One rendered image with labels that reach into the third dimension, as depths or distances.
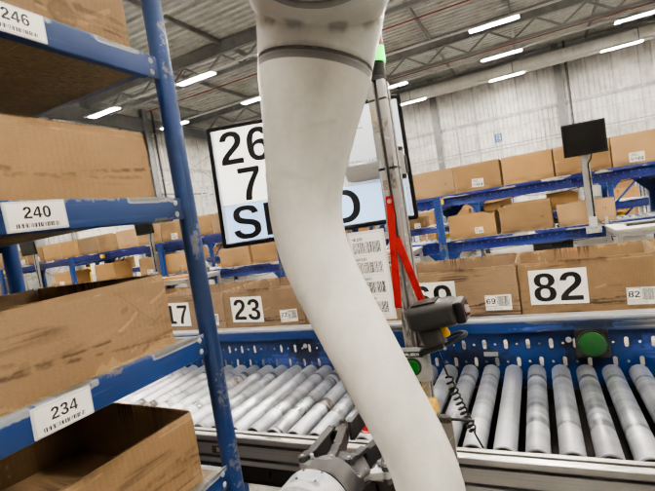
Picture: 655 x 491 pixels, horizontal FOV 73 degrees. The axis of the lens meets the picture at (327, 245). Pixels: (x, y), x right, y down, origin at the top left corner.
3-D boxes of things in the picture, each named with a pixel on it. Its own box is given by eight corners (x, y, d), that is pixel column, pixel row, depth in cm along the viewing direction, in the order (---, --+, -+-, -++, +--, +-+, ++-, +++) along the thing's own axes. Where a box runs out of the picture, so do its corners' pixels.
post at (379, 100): (406, 488, 98) (345, 88, 93) (412, 475, 102) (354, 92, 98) (462, 495, 93) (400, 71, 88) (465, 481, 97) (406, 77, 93)
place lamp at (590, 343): (580, 357, 128) (577, 333, 128) (579, 356, 129) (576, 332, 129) (608, 357, 125) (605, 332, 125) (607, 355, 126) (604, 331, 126)
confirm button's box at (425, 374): (399, 382, 94) (394, 351, 93) (403, 377, 96) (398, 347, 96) (431, 383, 91) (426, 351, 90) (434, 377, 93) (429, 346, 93)
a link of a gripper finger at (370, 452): (340, 457, 58) (349, 460, 57) (388, 420, 66) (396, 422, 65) (345, 486, 58) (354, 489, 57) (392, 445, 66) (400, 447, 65)
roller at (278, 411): (259, 447, 119) (244, 447, 121) (336, 375, 166) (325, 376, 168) (254, 430, 119) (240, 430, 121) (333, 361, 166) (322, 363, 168)
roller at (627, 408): (640, 485, 82) (637, 460, 82) (601, 378, 129) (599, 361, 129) (674, 489, 80) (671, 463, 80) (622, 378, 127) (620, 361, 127)
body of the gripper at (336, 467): (349, 474, 50) (375, 434, 59) (286, 467, 54) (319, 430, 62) (359, 537, 51) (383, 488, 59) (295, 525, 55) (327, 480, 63)
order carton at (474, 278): (403, 321, 158) (396, 275, 157) (421, 303, 184) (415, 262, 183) (522, 317, 141) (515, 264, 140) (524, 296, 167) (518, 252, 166)
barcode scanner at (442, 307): (476, 350, 83) (459, 296, 83) (415, 359, 88) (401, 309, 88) (480, 339, 89) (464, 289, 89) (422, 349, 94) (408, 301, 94)
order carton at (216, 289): (161, 332, 209) (154, 297, 208) (203, 317, 235) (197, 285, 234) (227, 330, 192) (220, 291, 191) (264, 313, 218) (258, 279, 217)
